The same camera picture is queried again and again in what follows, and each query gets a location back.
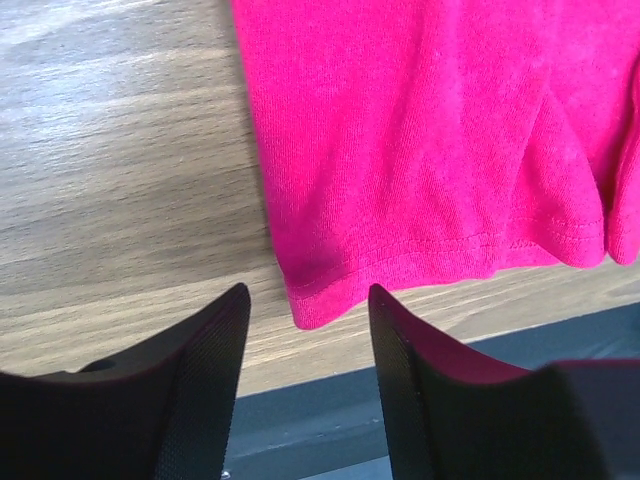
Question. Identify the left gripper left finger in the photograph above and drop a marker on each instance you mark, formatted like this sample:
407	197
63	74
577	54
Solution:
160	409

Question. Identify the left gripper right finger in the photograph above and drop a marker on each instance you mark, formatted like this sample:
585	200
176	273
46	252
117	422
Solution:
452	412

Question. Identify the red t shirt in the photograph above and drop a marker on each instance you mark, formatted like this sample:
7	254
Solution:
414	143

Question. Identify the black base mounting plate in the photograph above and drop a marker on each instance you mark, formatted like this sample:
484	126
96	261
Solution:
332	428

